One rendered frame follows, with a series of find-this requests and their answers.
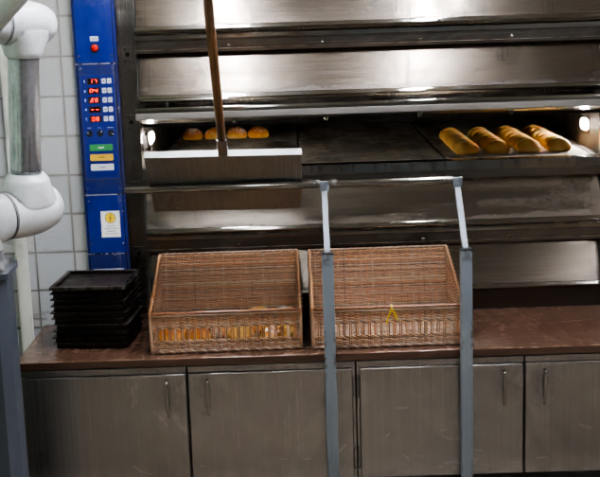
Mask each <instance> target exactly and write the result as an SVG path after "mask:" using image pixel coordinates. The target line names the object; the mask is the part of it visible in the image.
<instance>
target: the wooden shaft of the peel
mask: <svg viewBox="0 0 600 477"><path fill-rule="evenodd" d="M203 13H204V22H205V31H206V40H207V49H208V59H209V67H210V76H211V85H212V94H213V103H214V112H215V121H216V130H217V138H218V140H220V141H223V140H224V139H225V138H226V135H225V126H224V115H223V106H222V95H221V76H220V67H219V56H218V46H217V36H216V26H215V16H214V6H213V0H203Z"/></svg>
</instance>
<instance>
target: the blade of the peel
mask: <svg viewBox="0 0 600 477"><path fill-rule="evenodd" d="M144 160H145V165H146V170H147V173H148V178H149V183H150V186H156V185H185V184H215V183H244V182H273V181H302V149H261V150H228V155H223V156H218V151H217V150H177V151H145V153H144ZM151 196H152V201H153V206H154V210H155V211H195V210H236V209H276V208H302V188H297V189H268V190H239V191H208V192H179V193H151Z"/></svg>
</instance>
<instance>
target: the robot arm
mask: <svg viewBox="0 0 600 477"><path fill-rule="evenodd" d="M57 27H58V22H57V18H56V15H55V14H54V12H53V11H52V10H51V9H50V8H48V7H46V6H44V5H42V4H39V3H36V2H31V1H28V0H0V45H1V47H2V49H3V53H4V55H5V56H6V57H7V58H8V88H9V160H10V171H9V172H8V174H7V175H6V176H5V177H4V179H3V183H2V185H1V189H0V274H2V273H4V272H5V269H6V268H7V267H8V265H9V264H10V263H12V257H5V256H4V250H3V242H6V241H8V240H9V239H21V238H26V237H30V236H34V235H38V234H41V233H42V232H45V231H47V230H48V229H50V228H52V227H53V226H55V225H56V224H57V223H58V222H59V221H60V220H61V218H62V214H63V210H64V205H63V200H62V196H61V194H60V193H59V191H58V190H57V189H56V188H55V187H54V186H52V184H51V183H50V178H49V177H48V176H47V175H46V174H45V173H44V171H42V155H41V104H40V58H41V57H42V56H43V54H44V50H45V48H46V45H47V43H48V42H50V41H51V40H52V39H53V37H54V36H55V34H56V32H57Z"/></svg>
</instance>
